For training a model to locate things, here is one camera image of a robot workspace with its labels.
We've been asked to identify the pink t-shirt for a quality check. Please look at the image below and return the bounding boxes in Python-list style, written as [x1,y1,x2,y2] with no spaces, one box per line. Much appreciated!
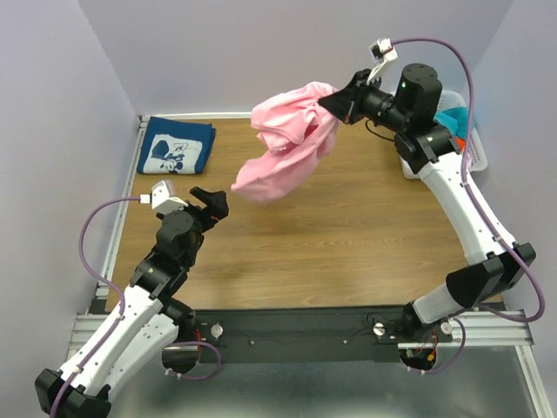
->
[231,81,340,203]

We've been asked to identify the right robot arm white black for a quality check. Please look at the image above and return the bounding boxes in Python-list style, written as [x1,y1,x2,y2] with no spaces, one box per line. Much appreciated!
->
[319,64,536,337]

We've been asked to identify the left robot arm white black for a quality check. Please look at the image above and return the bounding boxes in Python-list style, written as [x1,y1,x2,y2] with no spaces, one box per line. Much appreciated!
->
[35,180,229,417]

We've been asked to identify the folded blue printed t-shirt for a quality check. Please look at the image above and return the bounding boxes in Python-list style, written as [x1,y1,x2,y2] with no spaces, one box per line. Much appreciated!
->
[137,117,216,175]

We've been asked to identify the teal t-shirt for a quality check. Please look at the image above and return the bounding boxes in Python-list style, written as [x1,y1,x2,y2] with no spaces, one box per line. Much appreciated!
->
[434,106,469,139]

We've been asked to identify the orange t-shirt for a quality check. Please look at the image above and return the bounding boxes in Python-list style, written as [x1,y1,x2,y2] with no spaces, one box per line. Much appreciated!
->
[455,137,466,152]

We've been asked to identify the white plastic basket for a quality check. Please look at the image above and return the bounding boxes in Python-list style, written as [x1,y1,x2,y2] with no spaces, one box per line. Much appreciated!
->
[399,89,488,180]

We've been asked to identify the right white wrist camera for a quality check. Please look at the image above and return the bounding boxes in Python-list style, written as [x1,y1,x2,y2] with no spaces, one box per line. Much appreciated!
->
[366,37,398,84]

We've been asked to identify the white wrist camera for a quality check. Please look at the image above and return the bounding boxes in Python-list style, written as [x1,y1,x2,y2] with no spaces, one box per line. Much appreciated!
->
[139,179,188,216]
[366,37,398,84]

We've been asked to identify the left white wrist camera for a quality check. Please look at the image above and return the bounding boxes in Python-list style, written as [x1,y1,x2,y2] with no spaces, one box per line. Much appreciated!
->
[139,179,188,216]

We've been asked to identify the aluminium frame rail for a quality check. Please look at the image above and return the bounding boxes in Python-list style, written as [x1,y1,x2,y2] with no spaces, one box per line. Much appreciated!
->
[69,115,149,354]

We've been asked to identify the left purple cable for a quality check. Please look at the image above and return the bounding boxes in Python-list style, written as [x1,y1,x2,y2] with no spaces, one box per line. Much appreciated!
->
[47,195,153,418]

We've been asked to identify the purple cable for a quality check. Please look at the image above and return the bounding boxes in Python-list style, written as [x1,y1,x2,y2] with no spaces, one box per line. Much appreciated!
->
[391,37,547,323]
[47,195,153,418]

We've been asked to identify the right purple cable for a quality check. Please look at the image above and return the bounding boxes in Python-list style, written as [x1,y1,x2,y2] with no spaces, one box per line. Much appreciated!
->
[391,37,547,323]

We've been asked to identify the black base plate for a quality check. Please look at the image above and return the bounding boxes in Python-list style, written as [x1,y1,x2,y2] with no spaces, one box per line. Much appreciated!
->
[160,305,440,375]

